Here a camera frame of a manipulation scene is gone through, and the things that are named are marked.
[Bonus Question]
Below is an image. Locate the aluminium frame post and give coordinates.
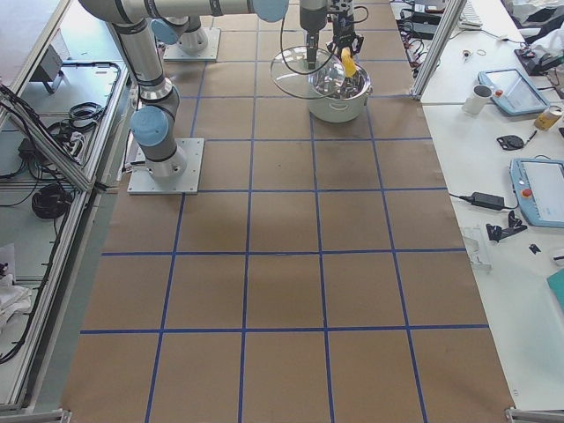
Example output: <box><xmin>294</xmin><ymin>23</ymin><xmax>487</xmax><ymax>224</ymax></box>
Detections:
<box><xmin>411</xmin><ymin>0</ymin><xmax>466</xmax><ymax>100</ymax></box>

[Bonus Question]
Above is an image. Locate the blue teach pendant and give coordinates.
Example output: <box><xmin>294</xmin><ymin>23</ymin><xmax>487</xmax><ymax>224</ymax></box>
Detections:
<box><xmin>478</xmin><ymin>69</ymin><xmax>550</xmax><ymax>116</ymax></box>
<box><xmin>509</xmin><ymin>159</ymin><xmax>563</xmax><ymax>228</ymax></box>

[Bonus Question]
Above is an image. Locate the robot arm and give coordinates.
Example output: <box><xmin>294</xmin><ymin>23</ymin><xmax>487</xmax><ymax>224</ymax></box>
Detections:
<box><xmin>81</xmin><ymin>1</ymin><xmax>289</xmax><ymax>179</ymax></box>
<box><xmin>151</xmin><ymin>1</ymin><xmax>364</xmax><ymax>57</ymax></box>

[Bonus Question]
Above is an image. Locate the black power brick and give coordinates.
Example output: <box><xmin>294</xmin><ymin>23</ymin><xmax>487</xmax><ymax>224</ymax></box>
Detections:
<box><xmin>471</xmin><ymin>191</ymin><xmax>505</xmax><ymax>211</ymax></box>

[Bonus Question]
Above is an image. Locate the pale green cooking pot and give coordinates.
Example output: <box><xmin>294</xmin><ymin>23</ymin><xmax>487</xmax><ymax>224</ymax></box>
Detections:
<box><xmin>308</xmin><ymin>64</ymin><xmax>372</xmax><ymax>123</ymax></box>

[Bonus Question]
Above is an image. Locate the upper blue teach pendant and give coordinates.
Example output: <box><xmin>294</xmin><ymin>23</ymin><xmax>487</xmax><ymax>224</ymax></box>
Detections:
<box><xmin>478</xmin><ymin>69</ymin><xmax>550</xmax><ymax>116</ymax></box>

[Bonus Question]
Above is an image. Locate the grey box on shelf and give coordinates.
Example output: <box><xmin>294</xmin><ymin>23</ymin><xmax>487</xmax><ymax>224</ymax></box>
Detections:
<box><xmin>30</xmin><ymin>45</ymin><xmax>63</xmax><ymax>94</ymax></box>

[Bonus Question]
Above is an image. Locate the coiled black cable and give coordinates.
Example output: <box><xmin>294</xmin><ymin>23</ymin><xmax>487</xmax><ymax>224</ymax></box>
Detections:
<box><xmin>31</xmin><ymin>182</ymin><xmax>73</xmax><ymax>220</ymax></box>

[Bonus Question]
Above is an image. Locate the yellow corn cob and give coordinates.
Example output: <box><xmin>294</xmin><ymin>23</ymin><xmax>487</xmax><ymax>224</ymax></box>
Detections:
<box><xmin>340</xmin><ymin>48</ymin><xmax>357</xmax><ymax>78</ymax></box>

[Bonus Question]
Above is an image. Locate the lower blue teach pendant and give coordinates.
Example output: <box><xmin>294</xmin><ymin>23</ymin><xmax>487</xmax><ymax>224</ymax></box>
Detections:
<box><xmin>509</xmin><ymin>159</ymin><xmax>563</xmax><ymax>228</ymax></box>

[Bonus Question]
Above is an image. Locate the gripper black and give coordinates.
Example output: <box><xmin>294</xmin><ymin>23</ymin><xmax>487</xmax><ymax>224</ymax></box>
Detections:
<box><xmin>327</xmin><ymin>15</ymin><xmax>364</xmax><ymax>56</ymax></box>
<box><xmin>307</xmin><ymin>31</ymin><xmax>318</xmax><ymax>62</ymax></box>

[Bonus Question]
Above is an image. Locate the yellow can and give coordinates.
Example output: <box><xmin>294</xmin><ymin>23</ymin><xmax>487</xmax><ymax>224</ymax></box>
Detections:
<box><xmin>534</xmin><ymin>106</ymin><xmax>563</xmax><ymax>130</ymax></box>

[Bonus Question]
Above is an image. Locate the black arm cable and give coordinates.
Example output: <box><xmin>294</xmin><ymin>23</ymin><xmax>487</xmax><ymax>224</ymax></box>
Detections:
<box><xmin>343</xmin><ymin>5</ymin><xmax>369</xmax><ymax>27</ymax></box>
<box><xmin>280</xmin><ymin>12</ymin><xmax>345</xmax><ymax>75</ymax></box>

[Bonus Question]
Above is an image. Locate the black round gadget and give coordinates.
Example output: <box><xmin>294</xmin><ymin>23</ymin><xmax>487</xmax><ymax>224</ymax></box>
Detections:
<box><xmin>496</xmin><ymin>135</ymin><xmax>524</xmax><ymax>151</ymax></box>

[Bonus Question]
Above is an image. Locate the glass pot lid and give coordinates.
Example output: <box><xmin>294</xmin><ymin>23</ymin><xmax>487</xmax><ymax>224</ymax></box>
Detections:
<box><xmin>270</xmin><ymin>46</ymin><xmax>345</xmax><ymax>100</ymax></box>

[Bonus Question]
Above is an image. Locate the white mug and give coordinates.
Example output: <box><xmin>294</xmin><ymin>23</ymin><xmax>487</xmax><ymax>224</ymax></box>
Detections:
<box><xmin>462</xmin><ymin>84</ymin><xmax>493</xmax><ymax>115</ymax></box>

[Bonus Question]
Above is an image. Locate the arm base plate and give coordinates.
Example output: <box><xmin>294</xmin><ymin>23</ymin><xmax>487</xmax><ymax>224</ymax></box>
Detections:
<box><xmin>164</xmin><ymin>27</ymin><xmax>221</xmax><ymax>62</ymax></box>
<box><xmin>127</xmin><ymin>138</ymin><xmax>204</xmax><ymax>195</ymax></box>

